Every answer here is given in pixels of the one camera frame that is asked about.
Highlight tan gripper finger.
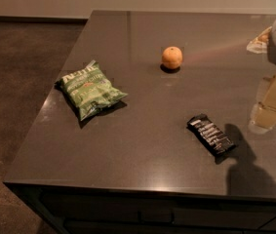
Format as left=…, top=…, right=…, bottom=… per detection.
left=246, top=26, right=272, bottom=54
left=250, top=74, right=276, bottom=130

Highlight dark table cabinet base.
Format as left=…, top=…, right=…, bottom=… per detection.
left=5, top=182, right=276, bottom=234

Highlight black rxbar chocolate bar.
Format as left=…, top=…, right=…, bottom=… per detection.
left=187, top=114, right=235, bottom=157

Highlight orange fruit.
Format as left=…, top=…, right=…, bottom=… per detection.
left=162, top=46, right=183, bottom=70

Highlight green kettle chips bag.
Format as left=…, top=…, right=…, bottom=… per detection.
left=56, top=59, right=127, bottom=121

